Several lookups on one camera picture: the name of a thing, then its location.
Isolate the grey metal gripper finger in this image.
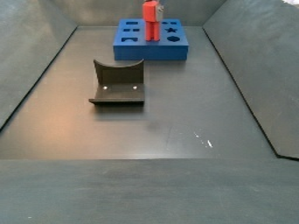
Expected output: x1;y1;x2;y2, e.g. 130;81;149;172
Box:
154;0;164;22

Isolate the red three prong peg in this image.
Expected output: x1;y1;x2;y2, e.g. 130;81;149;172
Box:
142;0;160;41

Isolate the black curved holder stand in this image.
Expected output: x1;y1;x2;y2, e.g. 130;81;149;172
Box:
88;60;145;105

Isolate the blue shape sorter block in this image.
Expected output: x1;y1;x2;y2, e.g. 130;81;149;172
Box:
113;18;189;60

